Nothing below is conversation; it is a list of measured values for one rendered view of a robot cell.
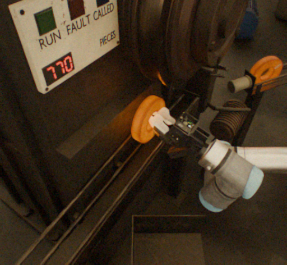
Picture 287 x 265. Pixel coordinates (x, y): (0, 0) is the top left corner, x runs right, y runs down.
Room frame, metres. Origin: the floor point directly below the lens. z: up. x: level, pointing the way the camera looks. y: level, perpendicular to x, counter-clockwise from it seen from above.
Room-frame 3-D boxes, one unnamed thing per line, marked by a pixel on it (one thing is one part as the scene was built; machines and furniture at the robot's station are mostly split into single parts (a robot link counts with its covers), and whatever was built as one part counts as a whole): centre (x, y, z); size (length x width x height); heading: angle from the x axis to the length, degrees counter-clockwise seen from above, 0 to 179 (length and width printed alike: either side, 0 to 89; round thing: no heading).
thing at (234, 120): (0.97, -0.44, 0.27); 0.22 x 0.13 x 0.53; 145
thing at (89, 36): (0.56, 0.14, 1.15); 0.26 x 0.02 x 0.18; 145
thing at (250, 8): (2.86, -1.08, 0.17); 0.57 x 0.31 x 0.34; 165
